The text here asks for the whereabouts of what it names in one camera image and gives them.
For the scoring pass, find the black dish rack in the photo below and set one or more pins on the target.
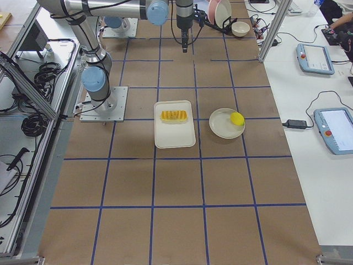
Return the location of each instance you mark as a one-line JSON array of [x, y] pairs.
[[201, 17]]

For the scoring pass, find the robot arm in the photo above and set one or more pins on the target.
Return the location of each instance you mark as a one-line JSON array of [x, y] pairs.
[[95, 77], [184, 13]]

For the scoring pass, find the blue teach pendant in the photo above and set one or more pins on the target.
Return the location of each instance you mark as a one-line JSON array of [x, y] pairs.
[[314, 59], [335, 127]]

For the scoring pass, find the white rectangular tray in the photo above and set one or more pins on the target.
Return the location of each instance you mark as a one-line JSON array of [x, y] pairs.
[[175, 133]]

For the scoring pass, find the near blue teach pendant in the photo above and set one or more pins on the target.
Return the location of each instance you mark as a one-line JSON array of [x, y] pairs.
[[335, 127]]

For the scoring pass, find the aluminium frame post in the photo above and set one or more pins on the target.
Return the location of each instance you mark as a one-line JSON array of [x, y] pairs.
[[274, 27]]

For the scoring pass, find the yellow lemon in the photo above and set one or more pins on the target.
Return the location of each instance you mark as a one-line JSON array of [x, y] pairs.
[[237, 119]]

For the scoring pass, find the far blue teach pendant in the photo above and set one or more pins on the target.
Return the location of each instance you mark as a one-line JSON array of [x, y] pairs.
[[314, 59]]

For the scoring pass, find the black power adapter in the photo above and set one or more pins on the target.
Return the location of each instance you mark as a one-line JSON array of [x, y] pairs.
[[296, 124]]

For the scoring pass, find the cream plate in rack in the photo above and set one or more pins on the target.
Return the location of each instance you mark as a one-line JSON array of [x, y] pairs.
[[223, 13]]

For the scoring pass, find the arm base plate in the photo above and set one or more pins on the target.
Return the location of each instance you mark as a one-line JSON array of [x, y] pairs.
[[119, 28], [113, 109]]

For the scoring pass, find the cream round plate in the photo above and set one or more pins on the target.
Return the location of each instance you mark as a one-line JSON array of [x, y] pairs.
[[221, 125]]

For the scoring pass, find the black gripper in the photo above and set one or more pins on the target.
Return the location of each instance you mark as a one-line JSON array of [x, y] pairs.
[[183, 24]]

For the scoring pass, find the cream bowl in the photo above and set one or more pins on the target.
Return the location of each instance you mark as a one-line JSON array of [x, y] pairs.
[[240, 29]]

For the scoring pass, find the pink plate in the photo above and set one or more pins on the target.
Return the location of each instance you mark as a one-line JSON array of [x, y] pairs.
[[212, 10]]

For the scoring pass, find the orange striped bread loaf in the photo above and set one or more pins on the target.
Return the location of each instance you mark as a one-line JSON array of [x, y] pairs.
[[174, 116]]

